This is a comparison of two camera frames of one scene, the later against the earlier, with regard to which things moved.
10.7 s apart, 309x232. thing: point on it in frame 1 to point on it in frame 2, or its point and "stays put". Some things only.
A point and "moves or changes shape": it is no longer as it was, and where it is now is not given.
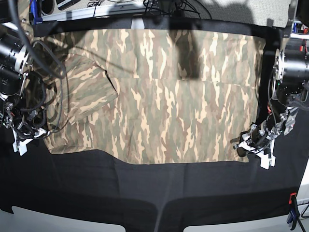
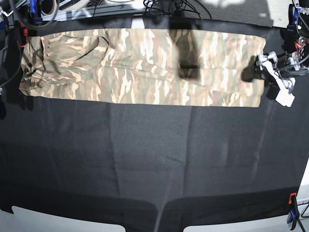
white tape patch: x=137 y=23 stays put
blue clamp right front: x=293 y=214 stays put
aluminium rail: x=108 y=11 stays put
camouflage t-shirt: x=151 y=96 moves or changes shape
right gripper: x=253 y=144 to x=253 y=71
